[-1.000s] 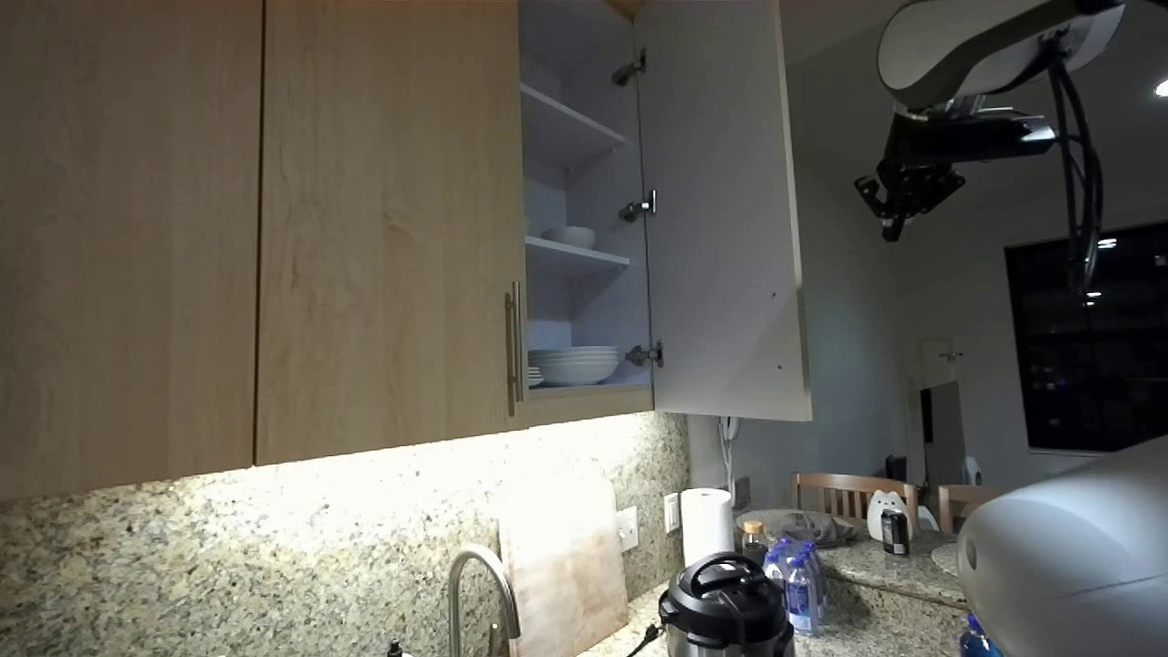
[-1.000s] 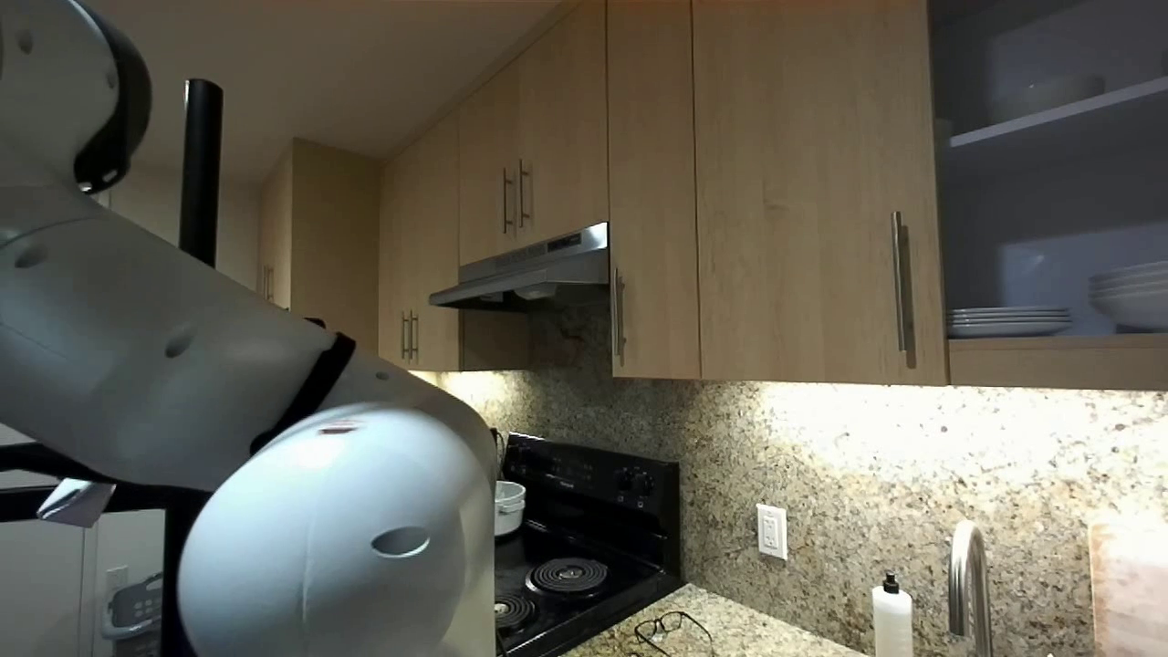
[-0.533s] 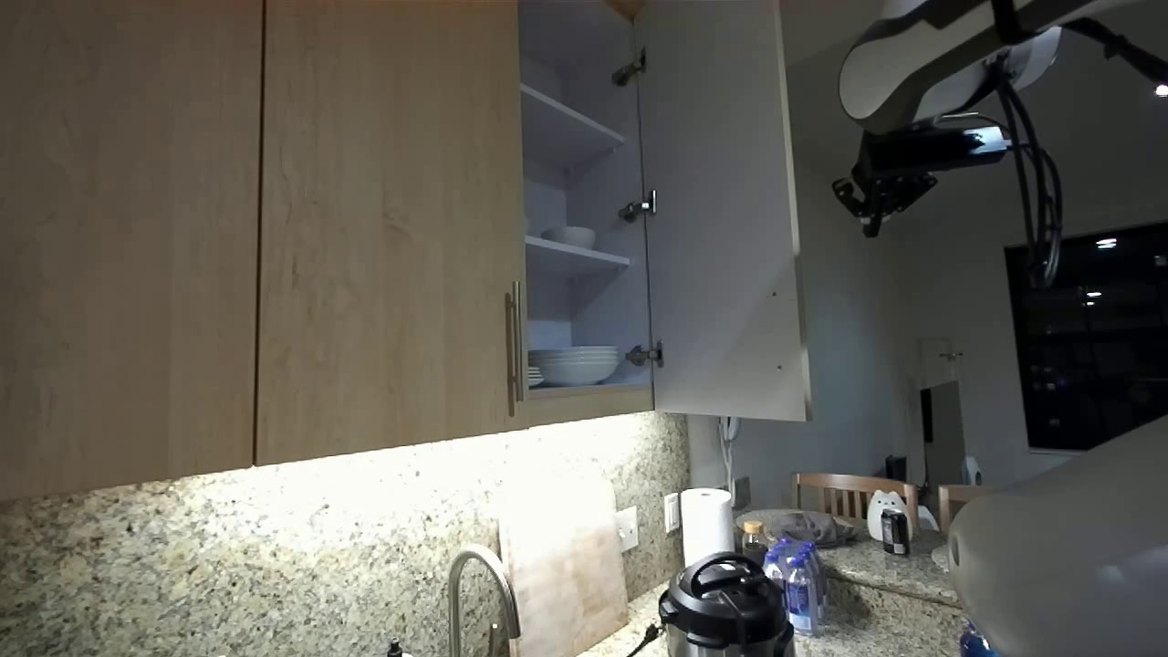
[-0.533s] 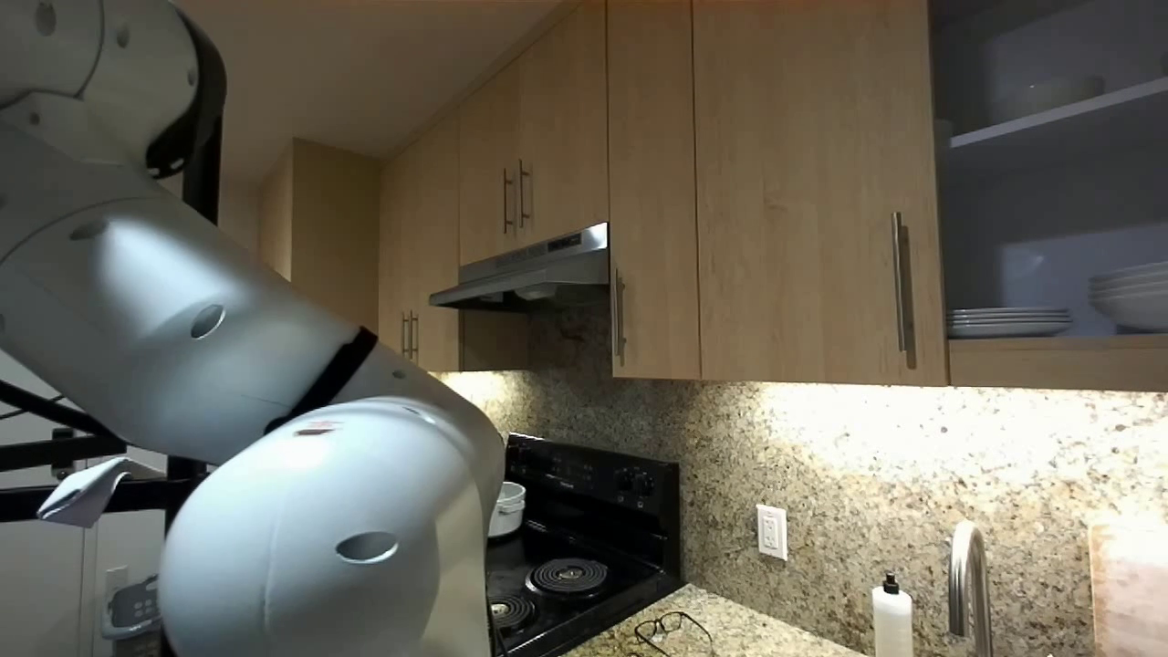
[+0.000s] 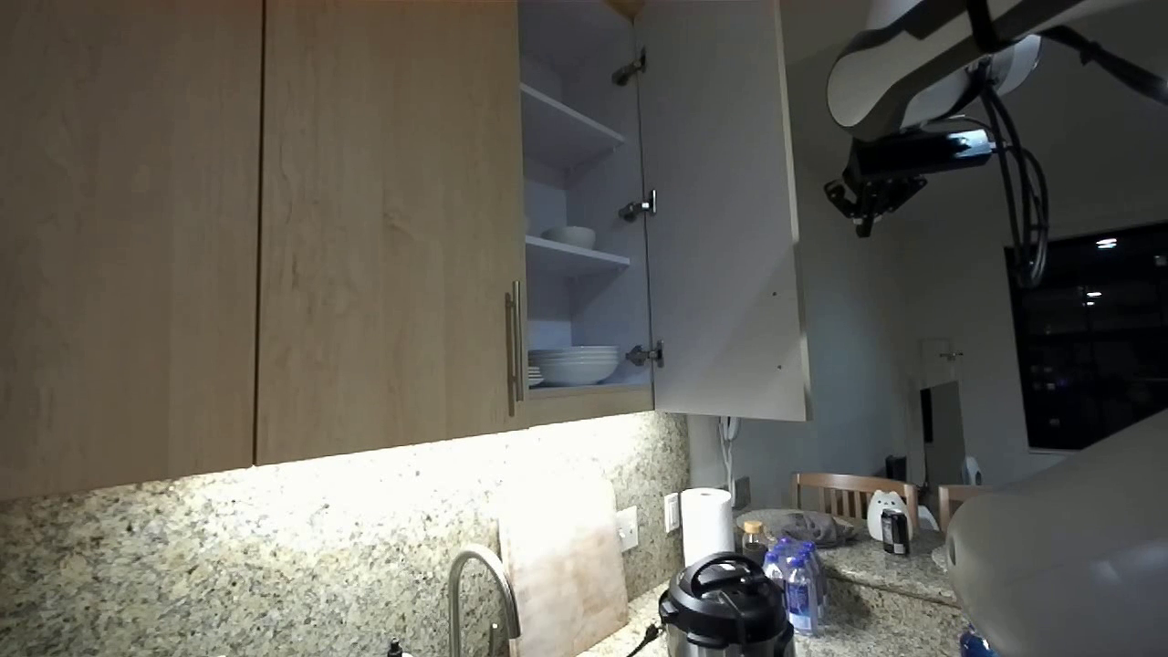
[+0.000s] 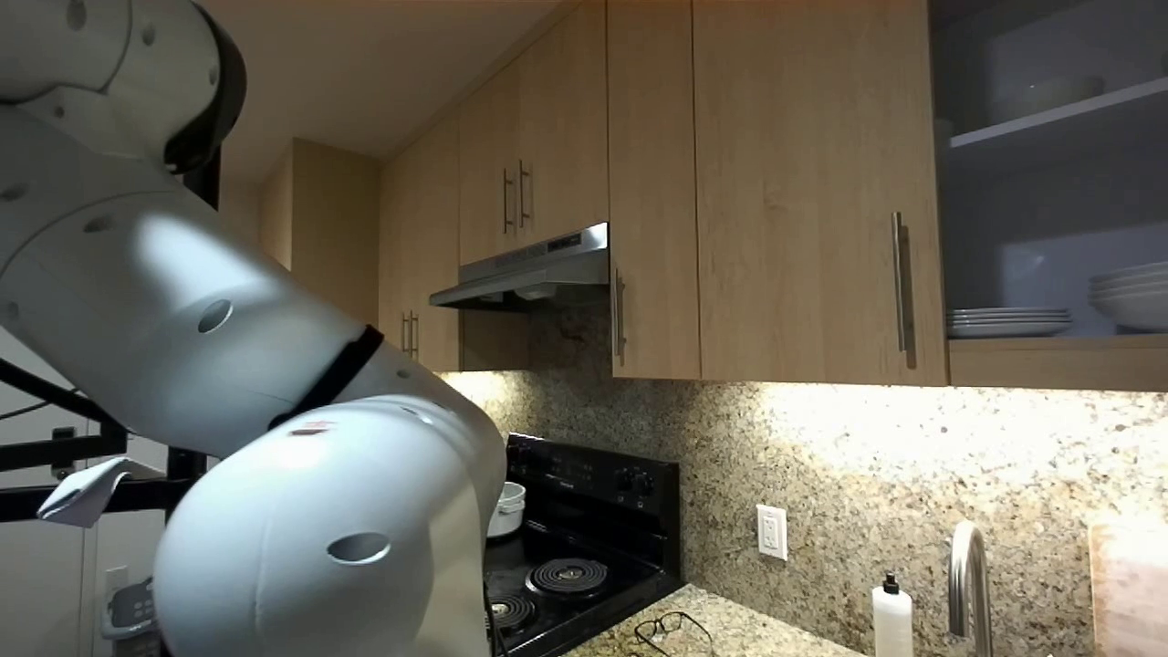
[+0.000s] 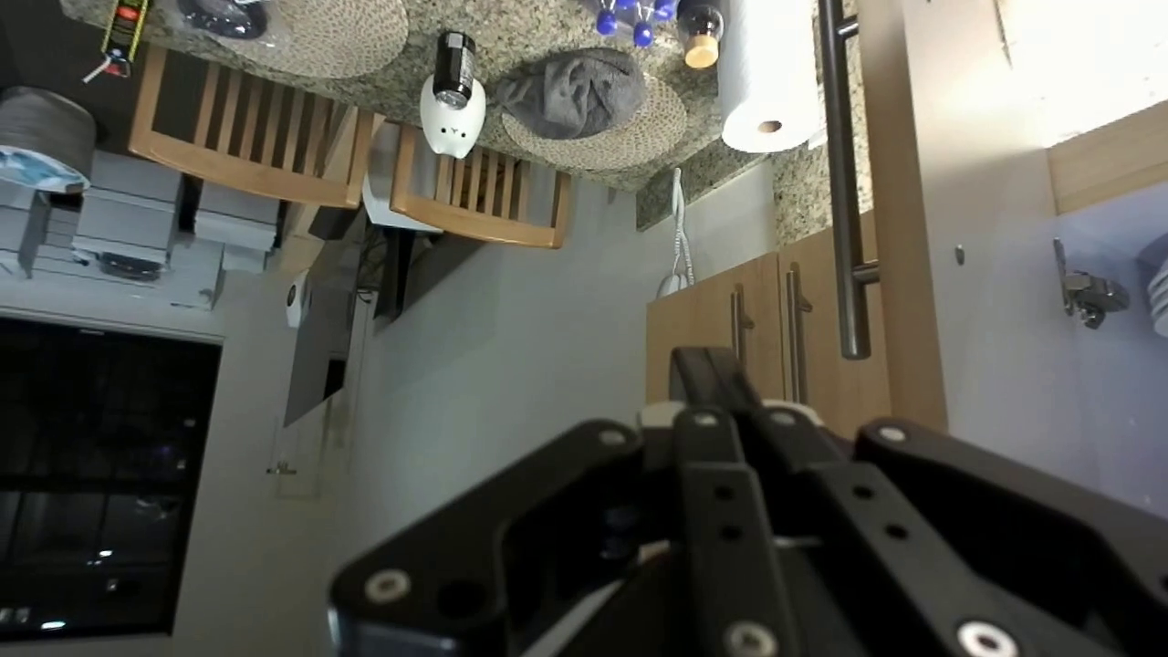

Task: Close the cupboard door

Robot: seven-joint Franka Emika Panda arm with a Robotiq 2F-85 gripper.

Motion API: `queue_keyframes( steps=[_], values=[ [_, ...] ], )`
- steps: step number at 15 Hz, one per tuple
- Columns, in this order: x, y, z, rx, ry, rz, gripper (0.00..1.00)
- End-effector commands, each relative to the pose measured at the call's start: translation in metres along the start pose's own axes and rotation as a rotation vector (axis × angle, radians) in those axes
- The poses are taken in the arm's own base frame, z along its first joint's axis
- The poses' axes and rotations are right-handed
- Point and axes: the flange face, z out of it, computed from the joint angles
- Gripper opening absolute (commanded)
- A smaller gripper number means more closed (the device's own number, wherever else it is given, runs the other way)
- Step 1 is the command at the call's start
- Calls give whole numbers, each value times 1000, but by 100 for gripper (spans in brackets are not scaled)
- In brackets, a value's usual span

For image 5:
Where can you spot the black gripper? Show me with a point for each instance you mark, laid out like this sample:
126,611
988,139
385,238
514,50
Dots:
895,169

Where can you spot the white wall phone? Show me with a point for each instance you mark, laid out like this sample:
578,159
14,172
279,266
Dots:
729,444

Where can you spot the dark narrow wall opening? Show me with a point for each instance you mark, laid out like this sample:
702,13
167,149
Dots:
941,433

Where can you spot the large white bowl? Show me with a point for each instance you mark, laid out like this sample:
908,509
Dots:
578,365

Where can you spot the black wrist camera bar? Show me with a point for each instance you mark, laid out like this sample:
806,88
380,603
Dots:
953,145

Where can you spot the small white bowl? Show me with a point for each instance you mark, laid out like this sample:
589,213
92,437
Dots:
578,238

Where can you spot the white paper towel roll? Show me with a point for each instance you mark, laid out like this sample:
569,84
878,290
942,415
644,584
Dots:
711,526

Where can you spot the crumpled blue plastic wrapper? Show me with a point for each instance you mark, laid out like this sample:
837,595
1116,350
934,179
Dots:
792,579

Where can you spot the blue capped water bottle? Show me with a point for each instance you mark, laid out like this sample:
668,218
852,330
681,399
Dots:
977,645

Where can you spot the dark night window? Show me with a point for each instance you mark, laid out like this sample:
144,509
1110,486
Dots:
1095,352

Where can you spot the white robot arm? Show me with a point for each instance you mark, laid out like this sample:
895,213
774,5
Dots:
1070,549

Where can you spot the wall cupboard body with shelves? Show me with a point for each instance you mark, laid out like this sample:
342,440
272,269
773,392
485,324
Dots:
572,132

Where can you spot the wooden cupboard door white inside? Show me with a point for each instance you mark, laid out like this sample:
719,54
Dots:
716,241

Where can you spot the white and black small appliance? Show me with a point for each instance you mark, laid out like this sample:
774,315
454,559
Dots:
889,515

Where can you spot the wooden chair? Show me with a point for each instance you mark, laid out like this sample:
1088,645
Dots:
968,499
852,483

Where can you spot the white wall outlet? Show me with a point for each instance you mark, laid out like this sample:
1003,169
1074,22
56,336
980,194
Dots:
673,511
626,526

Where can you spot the grey cloth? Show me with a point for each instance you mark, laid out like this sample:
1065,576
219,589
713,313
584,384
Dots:
818,526

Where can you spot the metal door hinge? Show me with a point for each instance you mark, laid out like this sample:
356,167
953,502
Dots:
639,207
631,67
644,354

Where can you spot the wooden cutting board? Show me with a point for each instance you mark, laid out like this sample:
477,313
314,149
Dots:
569,584

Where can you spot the silver curved faucet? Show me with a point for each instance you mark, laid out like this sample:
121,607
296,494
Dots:
480,564

